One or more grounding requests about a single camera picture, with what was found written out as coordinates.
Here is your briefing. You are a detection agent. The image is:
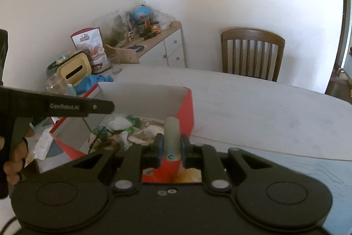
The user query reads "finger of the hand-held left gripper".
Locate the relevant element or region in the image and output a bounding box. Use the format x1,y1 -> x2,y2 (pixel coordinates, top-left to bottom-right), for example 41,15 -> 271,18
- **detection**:
84,100 -> 115,116

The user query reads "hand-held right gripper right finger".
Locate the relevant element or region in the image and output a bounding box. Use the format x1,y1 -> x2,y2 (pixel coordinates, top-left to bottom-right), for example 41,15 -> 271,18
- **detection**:
180,134 -> 286,194

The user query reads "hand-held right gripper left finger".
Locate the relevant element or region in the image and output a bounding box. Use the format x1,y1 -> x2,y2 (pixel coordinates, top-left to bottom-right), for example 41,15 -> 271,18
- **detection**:
55,134 -> 165,195

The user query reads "pale green cylinder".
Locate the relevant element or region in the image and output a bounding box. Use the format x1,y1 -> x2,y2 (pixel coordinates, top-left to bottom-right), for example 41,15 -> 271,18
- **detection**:
164,117 -> 181,162

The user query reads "green mesh bag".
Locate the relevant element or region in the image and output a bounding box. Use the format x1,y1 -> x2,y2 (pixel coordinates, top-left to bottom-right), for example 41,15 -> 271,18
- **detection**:
88,114 -> 145,153

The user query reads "white item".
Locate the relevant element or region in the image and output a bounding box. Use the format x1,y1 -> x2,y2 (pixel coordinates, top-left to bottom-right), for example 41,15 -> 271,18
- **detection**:
108,115 -> 133,131

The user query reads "red and white cardboard box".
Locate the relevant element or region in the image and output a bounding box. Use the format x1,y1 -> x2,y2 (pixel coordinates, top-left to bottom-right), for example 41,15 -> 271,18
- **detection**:
49,83 -> 195,184

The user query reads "person's left hand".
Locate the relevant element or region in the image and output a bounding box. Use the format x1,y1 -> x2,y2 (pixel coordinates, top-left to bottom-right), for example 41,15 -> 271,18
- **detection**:
4,128 -> 36,186

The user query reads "clear glass jar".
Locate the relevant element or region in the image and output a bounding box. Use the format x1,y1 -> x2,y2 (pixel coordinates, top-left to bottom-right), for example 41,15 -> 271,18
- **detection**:
45,72 -> 70,96

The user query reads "white paper tissue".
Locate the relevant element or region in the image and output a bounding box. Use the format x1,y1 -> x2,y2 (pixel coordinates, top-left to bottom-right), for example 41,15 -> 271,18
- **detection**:
33,129 -> 53,161

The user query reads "clear glass cup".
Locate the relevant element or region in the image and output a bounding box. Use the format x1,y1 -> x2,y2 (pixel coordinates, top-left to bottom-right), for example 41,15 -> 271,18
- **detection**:
107,55 -> 123,75

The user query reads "yellow tissue box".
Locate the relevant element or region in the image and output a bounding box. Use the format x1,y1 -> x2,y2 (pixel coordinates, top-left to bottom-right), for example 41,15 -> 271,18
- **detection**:
55,53 -> 92,87

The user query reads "red white food bag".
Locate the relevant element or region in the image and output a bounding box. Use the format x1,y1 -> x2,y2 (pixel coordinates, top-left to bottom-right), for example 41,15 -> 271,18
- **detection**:
70,27 -> 108,75

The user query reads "wooden tray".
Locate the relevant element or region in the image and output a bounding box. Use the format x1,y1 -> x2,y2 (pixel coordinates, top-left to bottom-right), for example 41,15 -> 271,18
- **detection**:
104,44 -> 141,65

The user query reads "white sideboard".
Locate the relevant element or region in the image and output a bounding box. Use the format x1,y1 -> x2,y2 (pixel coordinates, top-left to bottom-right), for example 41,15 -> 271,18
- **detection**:
104,21 -> 186,68

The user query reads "blue ball toy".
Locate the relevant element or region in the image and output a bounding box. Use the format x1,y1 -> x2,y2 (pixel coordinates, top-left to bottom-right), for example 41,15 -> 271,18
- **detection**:
131,4 -> 152,23

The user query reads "crumpled white plastic bag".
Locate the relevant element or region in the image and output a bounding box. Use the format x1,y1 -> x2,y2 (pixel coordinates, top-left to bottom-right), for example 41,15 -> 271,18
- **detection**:
154,11 -> 176,30

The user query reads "brown wooden chair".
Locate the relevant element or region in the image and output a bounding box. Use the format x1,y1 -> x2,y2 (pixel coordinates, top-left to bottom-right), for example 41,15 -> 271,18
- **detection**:
221,28 -> 286,82

